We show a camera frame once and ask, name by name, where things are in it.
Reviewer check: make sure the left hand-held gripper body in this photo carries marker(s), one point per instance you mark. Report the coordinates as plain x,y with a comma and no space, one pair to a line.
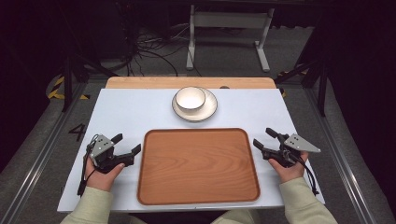
104,160

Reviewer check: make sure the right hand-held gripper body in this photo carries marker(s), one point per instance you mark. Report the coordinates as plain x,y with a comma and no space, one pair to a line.
285,154

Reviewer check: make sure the person's left hand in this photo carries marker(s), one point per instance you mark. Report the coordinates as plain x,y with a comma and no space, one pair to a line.
101,180

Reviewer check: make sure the person's right hand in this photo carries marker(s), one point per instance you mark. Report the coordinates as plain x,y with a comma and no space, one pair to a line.
291,174

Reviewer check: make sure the white table board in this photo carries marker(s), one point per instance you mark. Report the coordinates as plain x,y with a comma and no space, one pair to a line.
124,112

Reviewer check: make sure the white plate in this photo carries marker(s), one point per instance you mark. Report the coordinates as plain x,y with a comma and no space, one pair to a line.
209,109

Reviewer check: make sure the wooden tray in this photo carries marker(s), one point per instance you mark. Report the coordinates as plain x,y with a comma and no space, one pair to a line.
198,166

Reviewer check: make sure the wooden table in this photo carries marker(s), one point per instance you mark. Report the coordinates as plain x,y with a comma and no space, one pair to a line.
149,82

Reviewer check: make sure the black tripod stand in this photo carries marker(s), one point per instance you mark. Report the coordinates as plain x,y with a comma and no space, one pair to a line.
322,81
70,77

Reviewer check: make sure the white bowl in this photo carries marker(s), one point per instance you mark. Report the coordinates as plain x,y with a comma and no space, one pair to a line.
190,100

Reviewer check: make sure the white metal stand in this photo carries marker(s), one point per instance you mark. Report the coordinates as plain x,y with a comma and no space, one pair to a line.
230,19

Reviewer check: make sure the aluminium floor rail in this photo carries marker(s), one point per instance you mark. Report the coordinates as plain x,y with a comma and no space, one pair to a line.
339,155
34,161

